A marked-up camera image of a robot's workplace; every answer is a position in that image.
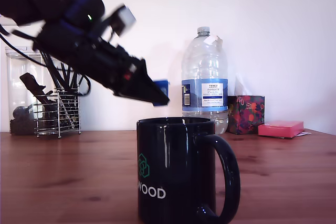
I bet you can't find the pile of coffee beans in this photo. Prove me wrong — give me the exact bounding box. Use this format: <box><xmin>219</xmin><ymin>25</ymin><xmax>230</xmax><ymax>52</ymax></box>
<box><xmin>9</xmin><ymin>118</ymin><xmax>36</xmax><ymax>136</ymax></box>

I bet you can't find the large clear water bottle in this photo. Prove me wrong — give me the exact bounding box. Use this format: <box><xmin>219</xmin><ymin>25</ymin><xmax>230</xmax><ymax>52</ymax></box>
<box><xmin>181</xmin><ymin>26</ymin><xmax>229</xmax><ymax>135</ymax></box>

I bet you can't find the black mug with white lettering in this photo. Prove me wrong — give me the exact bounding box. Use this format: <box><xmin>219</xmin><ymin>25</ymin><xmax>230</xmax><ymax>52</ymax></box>
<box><xmin>135</xmin><ymin>116</ymin><xmax>242</xmax><ymax>224</ymax></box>

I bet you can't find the white tissue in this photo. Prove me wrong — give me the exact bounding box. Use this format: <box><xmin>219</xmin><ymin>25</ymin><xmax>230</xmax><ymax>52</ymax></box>
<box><xmin>234</xmin><ymin>73</ymin><xmax>253</xmax><ymax>97</ymax></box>

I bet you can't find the floral tissue box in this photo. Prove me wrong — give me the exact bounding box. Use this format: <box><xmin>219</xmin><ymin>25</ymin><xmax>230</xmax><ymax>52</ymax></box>
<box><xmin>227</xmin><ymin>94</ymin><xmax>266</xmax><ymax>135</ymax></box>

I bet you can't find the dark brown scoop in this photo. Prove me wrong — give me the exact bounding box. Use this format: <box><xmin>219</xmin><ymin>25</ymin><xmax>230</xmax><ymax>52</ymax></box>
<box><xmin>19</xmin><ymin>72</ymin><xmax>55</xmax><ymax>105</ymax></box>

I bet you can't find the clear plastic storage container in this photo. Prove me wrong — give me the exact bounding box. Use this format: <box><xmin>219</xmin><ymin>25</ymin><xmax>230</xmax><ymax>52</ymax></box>
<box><xmin>4</xmin><ymin>46</ymin><xmax>62</xmax><ymax>136</ymax></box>

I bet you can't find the flat pink box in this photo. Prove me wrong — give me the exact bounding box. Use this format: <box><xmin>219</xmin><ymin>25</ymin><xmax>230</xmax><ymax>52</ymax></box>
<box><xmin>257</xmin><ymin>120</ymin><xmax>305</xmax><ymax>139</ymax></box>

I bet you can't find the black cable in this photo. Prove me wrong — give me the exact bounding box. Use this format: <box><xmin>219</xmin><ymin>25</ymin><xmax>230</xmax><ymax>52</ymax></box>
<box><xmin>76</xmin><ymin>74</ymin><xmax>92</xmax><ymax>97</ymax></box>
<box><xmin>0</xmin><ymin>34</ymin><xmax>47</xmax><ymax>69</ymax></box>

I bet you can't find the pale grey camera box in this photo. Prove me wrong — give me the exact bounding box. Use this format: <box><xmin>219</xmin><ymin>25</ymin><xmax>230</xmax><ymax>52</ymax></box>
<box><xmin>106</xmin><ymin>5</ymin><xmax>138</xmax><ymax>37</ymax></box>

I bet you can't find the chrome wire utensil rack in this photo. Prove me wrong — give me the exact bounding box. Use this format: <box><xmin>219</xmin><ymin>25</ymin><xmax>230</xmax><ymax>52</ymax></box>
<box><xmin>33</xmin><ymin>88</ymin><xmax>81</xmax><ymax>138</ymax></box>

